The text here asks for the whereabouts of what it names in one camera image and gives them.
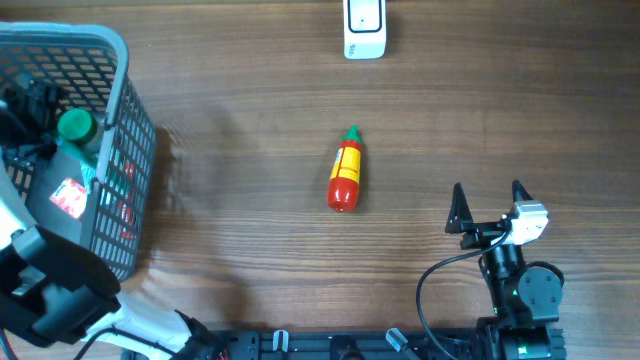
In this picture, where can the green-lid spice jar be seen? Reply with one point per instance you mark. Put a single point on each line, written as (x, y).
(82, 129)

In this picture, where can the orange tissue packet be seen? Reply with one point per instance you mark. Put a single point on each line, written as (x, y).
(70, 197)

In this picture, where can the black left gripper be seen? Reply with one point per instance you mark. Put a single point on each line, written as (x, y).
(44, 106)

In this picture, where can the grey plastic mesh basket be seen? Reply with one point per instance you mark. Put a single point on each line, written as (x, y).
(90, 63)

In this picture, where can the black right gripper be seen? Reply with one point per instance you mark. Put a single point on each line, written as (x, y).
(460, 221)

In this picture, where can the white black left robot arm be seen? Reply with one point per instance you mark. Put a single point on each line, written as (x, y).
(53, 290)

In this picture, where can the red chili sauce bottle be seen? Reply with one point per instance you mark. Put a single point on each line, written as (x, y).
(344, 183)

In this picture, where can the green 3M gloves packet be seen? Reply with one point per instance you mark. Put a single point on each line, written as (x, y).
(120, 218)

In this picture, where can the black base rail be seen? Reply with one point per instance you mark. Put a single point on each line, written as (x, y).
(459, 343)

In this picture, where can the white barcode scanner box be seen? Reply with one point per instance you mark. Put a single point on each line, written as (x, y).
(365, 29)

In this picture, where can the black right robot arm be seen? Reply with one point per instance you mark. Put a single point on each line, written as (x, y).
(525, 296)

